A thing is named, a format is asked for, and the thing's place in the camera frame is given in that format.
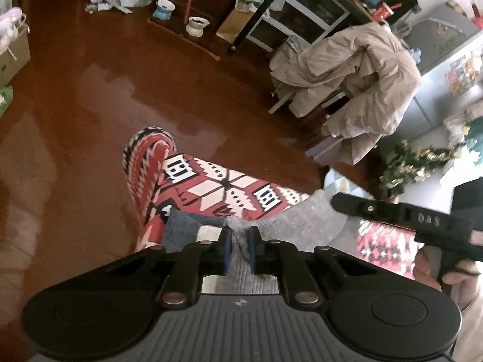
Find red patterned blanket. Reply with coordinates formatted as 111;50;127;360
123;126;423;283

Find person's right forearm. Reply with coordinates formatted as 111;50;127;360
455;290;483;362

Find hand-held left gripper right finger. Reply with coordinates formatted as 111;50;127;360
247;226;380;307

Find person's right hand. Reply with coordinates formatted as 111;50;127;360
413;245;483;303

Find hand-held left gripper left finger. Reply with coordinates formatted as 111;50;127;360
106;226;232;309

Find silver refrigerator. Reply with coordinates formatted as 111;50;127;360
404;2;483;136

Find folded blue jeans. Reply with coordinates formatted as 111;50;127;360
164;209;202;253

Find grey polo shirt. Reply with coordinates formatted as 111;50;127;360
226;189;363;295

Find blue pet bowl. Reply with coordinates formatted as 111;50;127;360
152;0;175;20

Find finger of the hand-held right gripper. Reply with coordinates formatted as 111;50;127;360
331;192;402;227

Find small Christmas tree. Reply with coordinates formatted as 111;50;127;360
377;139;465;197

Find colourful fridge magnets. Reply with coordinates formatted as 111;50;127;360
445;55;483;95

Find tan paper bag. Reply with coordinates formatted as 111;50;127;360
217;5;257;44

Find cardboard box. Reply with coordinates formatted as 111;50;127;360
0;8;31;87

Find white pet bowl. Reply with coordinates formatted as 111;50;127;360
185;16;208;37

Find beige jacket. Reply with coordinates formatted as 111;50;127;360
270;23;421;164

